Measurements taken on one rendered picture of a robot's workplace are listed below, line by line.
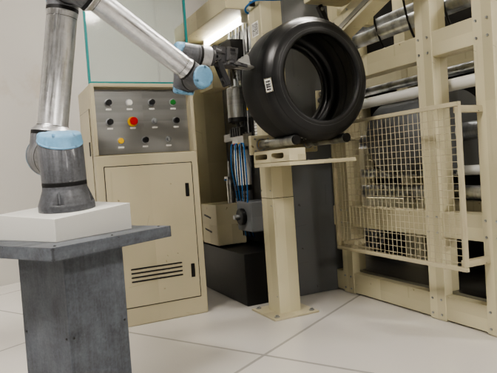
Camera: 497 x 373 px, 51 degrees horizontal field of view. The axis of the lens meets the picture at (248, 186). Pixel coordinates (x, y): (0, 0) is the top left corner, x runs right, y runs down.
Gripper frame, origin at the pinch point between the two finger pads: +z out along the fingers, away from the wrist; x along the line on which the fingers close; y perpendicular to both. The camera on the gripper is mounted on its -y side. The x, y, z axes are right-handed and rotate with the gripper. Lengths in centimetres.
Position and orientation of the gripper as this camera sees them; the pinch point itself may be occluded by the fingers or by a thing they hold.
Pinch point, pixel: (251, 68)
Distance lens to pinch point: 243.7
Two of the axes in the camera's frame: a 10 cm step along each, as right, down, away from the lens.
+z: 9.0, 0.4, 4.3
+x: -4.3, 0.0, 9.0
